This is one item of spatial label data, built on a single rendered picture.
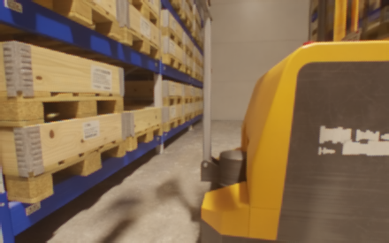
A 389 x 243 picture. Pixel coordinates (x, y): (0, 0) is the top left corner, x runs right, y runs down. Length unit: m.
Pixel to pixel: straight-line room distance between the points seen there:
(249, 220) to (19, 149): 0.95
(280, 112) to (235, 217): 0.37
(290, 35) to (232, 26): 1.74
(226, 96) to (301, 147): 5.94
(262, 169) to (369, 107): 0.35
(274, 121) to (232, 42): 6.18
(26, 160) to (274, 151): 0.98
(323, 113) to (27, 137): 1.09
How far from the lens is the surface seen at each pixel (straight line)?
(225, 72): 6.60
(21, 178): 1.14
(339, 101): 0.70
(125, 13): 1.88
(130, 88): 2.90
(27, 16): 1.23
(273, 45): 6.84
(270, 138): 0.65
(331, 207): 0.78
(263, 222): 0.76
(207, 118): 1.01
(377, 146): 0.76
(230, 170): 1.01
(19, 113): 1.06
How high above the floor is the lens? 0.73
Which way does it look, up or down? 7 degrees down
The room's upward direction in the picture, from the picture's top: straight up
